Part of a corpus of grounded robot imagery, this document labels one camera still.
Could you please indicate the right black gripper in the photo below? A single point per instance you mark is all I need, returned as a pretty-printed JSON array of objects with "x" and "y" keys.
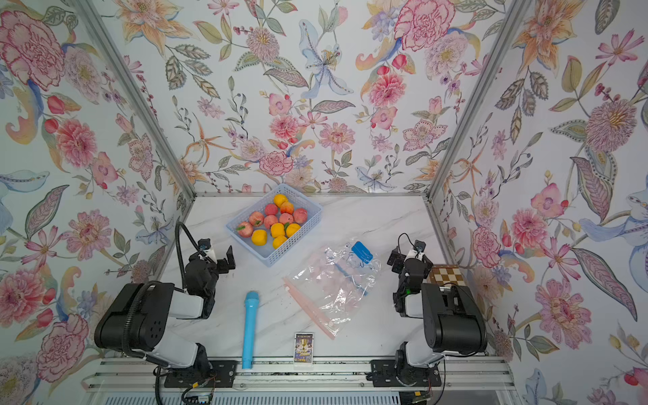
[{"x": 429, "y": 267}]

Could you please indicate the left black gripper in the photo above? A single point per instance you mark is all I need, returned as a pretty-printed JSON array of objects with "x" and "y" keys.
[{"x": 231, "y": 265}]

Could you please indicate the pink peach with leaf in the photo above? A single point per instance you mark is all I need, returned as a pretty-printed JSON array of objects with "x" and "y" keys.
[{"x": 245, "y": 229}]

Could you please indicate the yellow peach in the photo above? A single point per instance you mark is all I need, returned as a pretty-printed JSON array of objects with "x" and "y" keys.
[
  {"x": 278, "y": 230},
  {"x": 259, "y": 237},
  {"x": 279, "y": 200}
]

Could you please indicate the clear pink zip-top bag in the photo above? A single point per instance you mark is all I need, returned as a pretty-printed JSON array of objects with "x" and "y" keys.
[{"x": 325, "y": 311}]

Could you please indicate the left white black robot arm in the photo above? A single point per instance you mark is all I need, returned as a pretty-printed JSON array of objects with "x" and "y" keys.
[{"x": 136, "y": 322}]

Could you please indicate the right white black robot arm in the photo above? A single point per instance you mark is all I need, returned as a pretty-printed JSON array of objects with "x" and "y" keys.
[{"x": 452, "y": 323}]

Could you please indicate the pink peach centre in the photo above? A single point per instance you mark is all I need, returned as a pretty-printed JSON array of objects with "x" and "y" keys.
[{"x": 269, "y": 221}]

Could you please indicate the clear blue zip-top bag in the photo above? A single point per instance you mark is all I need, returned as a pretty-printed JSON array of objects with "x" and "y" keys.
[{"x": 348, "y": 272}]

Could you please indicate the orange red peach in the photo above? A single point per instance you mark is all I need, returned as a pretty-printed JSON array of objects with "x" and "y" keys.
[{"x": 287, "y": 208}]

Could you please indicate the yellow peach top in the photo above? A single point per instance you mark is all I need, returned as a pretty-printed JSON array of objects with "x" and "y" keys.
[{"x": 279, "y": 200}]

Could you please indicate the wooden chessboard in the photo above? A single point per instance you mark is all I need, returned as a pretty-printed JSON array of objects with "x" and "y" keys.
[{"x": 441, "y": 275}]

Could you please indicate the blue perforated plastic basket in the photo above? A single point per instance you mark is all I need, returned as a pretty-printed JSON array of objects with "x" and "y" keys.
[{"x": 276, "y": 247}]

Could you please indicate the light blue toy microphone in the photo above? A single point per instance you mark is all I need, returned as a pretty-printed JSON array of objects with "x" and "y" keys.
[{"x": 252, "y": 301}]

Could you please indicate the small purple card box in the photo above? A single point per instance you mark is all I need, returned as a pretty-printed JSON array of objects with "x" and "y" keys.
[{"x": 303, "y": 348}]

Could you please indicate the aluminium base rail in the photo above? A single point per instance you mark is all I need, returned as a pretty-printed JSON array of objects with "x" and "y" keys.
[{"x": 364, "y": 373}]

